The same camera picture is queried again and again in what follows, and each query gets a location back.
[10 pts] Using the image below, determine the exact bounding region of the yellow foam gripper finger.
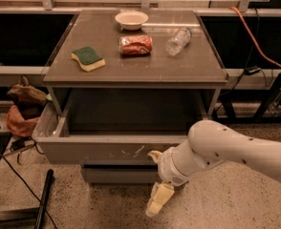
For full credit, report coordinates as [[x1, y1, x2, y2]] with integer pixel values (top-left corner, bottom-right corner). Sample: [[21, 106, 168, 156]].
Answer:
[[147, 151, 162, 163], [145, 182, 175, 217]]

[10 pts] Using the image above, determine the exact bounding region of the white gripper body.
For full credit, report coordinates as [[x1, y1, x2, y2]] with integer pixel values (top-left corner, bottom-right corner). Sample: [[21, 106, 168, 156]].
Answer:
[[158, 146, 192, 186]]

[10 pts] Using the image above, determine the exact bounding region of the grey top drawer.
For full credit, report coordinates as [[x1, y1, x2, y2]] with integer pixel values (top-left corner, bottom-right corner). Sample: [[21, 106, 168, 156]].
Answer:
[[37, 111, 186, 165]]

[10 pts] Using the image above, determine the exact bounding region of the grey drawer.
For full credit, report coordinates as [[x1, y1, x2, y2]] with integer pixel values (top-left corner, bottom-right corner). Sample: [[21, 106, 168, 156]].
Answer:
[[81, 165, 158, 184], [37, 111, 186, 165]]

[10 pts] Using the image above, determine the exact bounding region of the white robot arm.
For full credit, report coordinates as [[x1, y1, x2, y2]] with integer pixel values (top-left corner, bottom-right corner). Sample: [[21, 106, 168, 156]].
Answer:
[[146, 120, 281, 217]]

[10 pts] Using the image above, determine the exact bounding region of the grey lower drawer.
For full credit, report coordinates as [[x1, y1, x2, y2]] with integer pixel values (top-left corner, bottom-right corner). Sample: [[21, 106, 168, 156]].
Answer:
[[81, 165, 158, 184]]

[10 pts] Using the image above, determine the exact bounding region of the grey cabinet with flat top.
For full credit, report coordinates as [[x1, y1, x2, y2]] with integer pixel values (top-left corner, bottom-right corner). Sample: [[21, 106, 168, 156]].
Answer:
[[42, 9, 229, 132]]

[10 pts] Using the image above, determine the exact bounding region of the red soda can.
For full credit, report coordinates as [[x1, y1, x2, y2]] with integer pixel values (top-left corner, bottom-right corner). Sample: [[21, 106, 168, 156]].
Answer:
[[119, 35, 152, 56]]

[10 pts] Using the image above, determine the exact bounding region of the clear plastic bag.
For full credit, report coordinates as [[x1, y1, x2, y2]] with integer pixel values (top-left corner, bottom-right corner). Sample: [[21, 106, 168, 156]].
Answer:
[[32, 103, 58, 142]]

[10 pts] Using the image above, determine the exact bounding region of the green and yellow sponge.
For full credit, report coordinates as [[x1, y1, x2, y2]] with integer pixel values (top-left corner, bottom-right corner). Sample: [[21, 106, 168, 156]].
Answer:
[[72, 46, 105, 72]]

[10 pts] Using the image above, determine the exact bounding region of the clear plastic bottle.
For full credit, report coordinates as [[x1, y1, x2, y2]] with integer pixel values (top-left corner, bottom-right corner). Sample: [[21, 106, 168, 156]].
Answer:
[[165, 27, 191, 56]]

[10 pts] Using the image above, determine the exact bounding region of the black power adapter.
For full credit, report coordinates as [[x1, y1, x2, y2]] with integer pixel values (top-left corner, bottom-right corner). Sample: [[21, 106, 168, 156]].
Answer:
[[244, 66, 261, 75]]

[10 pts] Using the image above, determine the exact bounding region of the white bowl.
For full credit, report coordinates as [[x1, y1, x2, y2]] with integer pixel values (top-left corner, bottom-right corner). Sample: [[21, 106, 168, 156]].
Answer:
[[115, 10, 148, 31]]

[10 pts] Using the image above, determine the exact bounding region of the orange cloth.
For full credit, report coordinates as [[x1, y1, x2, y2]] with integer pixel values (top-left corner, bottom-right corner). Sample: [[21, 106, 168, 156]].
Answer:
[[6, 105, 41, 137]]

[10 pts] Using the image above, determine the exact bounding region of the black metal frame leg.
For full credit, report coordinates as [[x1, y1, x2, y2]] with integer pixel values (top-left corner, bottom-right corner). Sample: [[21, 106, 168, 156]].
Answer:
[[34, 169, 54, 229]]

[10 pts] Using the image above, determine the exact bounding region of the black floor cable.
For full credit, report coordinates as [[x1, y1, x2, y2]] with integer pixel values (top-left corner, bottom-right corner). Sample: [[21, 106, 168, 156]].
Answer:
[[0, 148, 59, 229]]

